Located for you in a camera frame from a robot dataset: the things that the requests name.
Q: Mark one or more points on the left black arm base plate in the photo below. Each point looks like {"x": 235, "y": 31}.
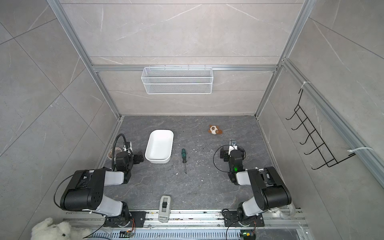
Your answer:
{"x": 127, "y": 221}

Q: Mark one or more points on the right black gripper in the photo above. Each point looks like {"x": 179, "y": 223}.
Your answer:
{"x": 226, "y": 152}

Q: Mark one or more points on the white rectangular plastic bin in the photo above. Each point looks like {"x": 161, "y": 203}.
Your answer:
{"x": 159, "y": 147}

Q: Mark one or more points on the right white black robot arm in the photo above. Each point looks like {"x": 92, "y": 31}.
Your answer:
{"x": 268, "y": 189}

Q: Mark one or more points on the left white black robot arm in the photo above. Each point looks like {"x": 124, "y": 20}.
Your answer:
{"x": 85, "y": 192}

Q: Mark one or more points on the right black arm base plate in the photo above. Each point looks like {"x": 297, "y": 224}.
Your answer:
{"x": 238, "y": 219}

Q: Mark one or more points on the brown white plush toy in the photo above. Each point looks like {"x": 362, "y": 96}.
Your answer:
{"x": 215, "y": 130}

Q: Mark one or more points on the white teddy bear plush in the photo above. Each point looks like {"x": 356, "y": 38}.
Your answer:
{"x": 46, "y": 230}

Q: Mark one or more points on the white wire mesh basket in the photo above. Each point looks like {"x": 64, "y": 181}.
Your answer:
{"x": 178, "y": 80}

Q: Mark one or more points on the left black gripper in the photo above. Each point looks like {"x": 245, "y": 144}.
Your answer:
{"x": 137, "y": 159}

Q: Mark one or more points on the green handled screwdriver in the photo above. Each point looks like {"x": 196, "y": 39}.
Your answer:
{"x": 184, "y": 157}

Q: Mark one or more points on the black wire hook rack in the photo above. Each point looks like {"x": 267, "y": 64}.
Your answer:
{"x": 314, "y": 136}

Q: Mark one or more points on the aluminium front rail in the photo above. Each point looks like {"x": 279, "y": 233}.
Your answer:
{"x": 191, "y": 219}

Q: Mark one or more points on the brown tape roll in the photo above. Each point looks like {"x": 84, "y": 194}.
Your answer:
{"x": 112, "y": 153}

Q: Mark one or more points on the grey tape dispenser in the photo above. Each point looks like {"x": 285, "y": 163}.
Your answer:
{"x": 165, "y": 209}

